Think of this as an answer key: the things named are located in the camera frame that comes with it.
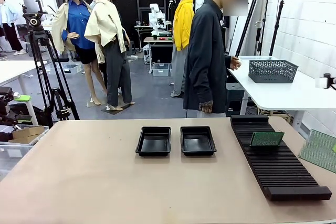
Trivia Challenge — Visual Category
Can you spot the black ESD tray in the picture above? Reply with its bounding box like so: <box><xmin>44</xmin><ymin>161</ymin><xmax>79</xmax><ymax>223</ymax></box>
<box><xmin>180</xmin><ymin>126</ymin><xmax>217</xmax><ymax>157</ymax></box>
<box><xmin>135</xmin><ymin>126</ymin><xmax>172</xmax><ymax>157</ymax></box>

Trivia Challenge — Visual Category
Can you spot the person's left forearm dark sleeve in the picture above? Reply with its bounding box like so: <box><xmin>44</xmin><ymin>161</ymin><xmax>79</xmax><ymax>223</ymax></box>
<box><xmin>223</xmin><ymin>54</ymin><xmax>233</xmax><ymax>70</ymax></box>

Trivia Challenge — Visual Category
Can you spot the person's right forearm dark sleeve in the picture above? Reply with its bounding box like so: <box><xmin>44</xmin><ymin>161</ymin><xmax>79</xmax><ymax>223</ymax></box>
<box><xmin>187</xmin><ymin>69</ymin><xmax>220</xmax><ymax>104</ymax></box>

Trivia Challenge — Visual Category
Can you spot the person's left hand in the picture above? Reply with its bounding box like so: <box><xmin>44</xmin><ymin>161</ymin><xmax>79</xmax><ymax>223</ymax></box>
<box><xmin>227</xmin><ymin>55</ymin><xmax>242</xmax><ymax>71</ymax></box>

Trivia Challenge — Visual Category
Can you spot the person's right hand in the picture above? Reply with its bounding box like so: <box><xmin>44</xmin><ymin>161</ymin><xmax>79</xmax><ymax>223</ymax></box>
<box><xmin>198</xmin><ymin>100</ymin><xmax>214</xmax><ymax>114</ymax></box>

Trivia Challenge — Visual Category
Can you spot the white rectangular table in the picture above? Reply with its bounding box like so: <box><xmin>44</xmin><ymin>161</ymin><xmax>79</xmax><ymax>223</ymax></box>
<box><xmin>0</xmin><ymin>60</ymin><xmax>49</xmax><ymax>125</ymax></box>

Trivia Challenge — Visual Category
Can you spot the brown cardboard box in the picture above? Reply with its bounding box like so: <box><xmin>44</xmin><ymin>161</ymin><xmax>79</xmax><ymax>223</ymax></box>
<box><xmin>12</xmin><ymin>126</ymin><xmax>45</xmax><ymax>145</ymax></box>

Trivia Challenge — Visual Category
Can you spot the clear floor bin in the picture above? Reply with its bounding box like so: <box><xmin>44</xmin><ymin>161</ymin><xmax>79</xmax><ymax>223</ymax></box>
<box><xmin>62</xmin><ymin>63</ymin><xmax>82</xmax><ymax>74</ymax></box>

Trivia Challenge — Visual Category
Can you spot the large clear plastic container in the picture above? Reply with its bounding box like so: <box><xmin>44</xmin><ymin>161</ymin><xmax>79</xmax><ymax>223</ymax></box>
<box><xmin>0</xmin><ymin>126</ymin><xmax>51</xmax><ymax>180</ymax></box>

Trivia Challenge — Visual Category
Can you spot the black slotted PCB rack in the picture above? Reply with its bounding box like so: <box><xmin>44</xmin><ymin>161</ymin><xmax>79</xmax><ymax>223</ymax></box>
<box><xmin>230</xmin><ymin>114</ymin><xmax>333</xmax><ymax>201</ymax></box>

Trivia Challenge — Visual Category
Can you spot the person in light blue shirt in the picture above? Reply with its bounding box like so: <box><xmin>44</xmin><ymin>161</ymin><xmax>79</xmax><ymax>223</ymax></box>
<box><xmin>0</xmin><ymin>0</ymin><xmax>26</xmax><ymax>56</ymax></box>

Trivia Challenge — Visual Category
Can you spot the white side table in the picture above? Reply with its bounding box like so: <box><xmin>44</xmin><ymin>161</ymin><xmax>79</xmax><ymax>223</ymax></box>
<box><xmin>227</xmin><ymin>56</ymin><xmax>336</xmax><ymax>133</ymax></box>

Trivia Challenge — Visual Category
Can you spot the mannequin in blue shirt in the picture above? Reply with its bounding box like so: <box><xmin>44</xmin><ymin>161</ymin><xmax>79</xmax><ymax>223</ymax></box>
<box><xmin>51</xmin><ymin>0</ymin><xmax>108</xmax><ymax>106</ymax></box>

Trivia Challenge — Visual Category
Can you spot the grey woven plastic basket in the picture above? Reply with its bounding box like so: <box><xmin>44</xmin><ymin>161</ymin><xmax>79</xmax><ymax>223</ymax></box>
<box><xmin>248</xmin><ymin>60</ymin><xmax>299</xmax><ymax>84</ymax></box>

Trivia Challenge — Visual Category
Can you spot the mannequin in beige jacket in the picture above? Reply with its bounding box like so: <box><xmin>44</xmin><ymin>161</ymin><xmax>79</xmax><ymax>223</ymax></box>
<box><xmin>83</xmin><ymin>0</ymin><xmax>136</xmax><ymax>112</ymax></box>

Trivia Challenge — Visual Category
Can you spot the black step stool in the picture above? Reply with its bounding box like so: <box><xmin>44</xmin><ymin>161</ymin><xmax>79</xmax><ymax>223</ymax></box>
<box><xmin>226</xmin><ymin>82</ymin><xmax>246</xmax><ymax>116</ymax></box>

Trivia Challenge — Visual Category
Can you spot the black thin tripod pole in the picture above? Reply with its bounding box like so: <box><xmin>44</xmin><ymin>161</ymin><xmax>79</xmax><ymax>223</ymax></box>
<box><xmin>269</xmin><ymin>0</ymin><xmax>286</xmax><ymax>57</ymax></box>

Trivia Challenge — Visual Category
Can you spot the clear storage bin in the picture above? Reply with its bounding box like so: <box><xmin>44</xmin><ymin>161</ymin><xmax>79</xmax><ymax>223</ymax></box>
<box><xmin>152</xmin><ymin>62</ymin><xmax>171</xmax><ymax>77</ymax></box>

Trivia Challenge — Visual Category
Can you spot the brown background desk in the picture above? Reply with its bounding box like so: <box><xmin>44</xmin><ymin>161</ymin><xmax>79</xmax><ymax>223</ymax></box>
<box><xmin>143</xmin><ymin>36</ymin><xmax>174</xmax><ymax>74</ymax></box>

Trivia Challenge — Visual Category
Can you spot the black light stand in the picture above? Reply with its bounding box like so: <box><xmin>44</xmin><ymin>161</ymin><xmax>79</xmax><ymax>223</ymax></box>
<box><xmin>235</xmin><ymin>0</ymin><xmax>272</xmax><ymax>58</ymax></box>

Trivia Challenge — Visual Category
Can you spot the person in dark jacket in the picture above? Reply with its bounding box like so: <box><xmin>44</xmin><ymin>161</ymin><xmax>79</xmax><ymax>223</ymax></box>
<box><xmin>182</xmin><ymin>0</ymin><xmax>249</xmax><ymax>119</ymax></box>

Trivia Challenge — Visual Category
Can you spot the mannequin in yellow hoodie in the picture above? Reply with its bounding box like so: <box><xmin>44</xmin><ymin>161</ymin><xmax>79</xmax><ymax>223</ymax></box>
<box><xmin>170</xmin><ymin>0</ymin><xmax>196</xmax><ymax>98</ymax></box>

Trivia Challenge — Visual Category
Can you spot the black camera tripod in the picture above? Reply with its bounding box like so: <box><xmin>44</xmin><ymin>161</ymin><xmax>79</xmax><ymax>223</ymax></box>
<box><xmin>22</xmin><ymin>0</ymin><xmax>80</xmax><ymax>128</ymax></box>

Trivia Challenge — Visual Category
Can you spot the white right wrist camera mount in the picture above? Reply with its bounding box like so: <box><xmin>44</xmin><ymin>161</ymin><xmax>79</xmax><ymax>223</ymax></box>
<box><xmin>314</xmin><ymin>73</ymin><xmax>336</xmax><ymax>90</ymax></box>

